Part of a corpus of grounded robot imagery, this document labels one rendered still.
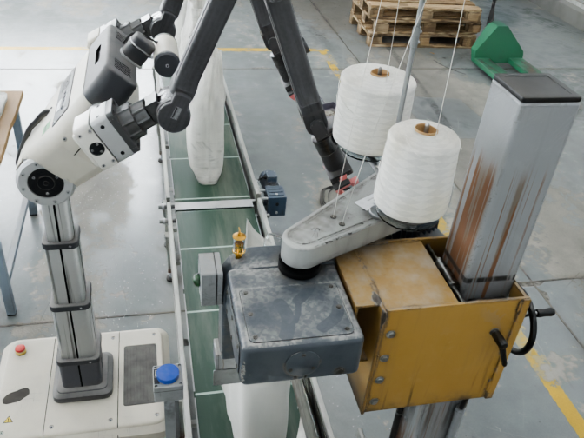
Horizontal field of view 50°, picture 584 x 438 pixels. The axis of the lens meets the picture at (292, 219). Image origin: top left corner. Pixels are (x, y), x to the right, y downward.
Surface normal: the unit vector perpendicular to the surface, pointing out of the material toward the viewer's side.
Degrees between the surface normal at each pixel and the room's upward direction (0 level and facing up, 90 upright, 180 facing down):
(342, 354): 90
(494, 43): 75
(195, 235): 0
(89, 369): 90
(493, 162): 90
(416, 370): 90
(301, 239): 0
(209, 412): 0
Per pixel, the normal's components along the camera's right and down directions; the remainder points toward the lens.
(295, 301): 0.08, -0.82
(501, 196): 0.21, 0.57
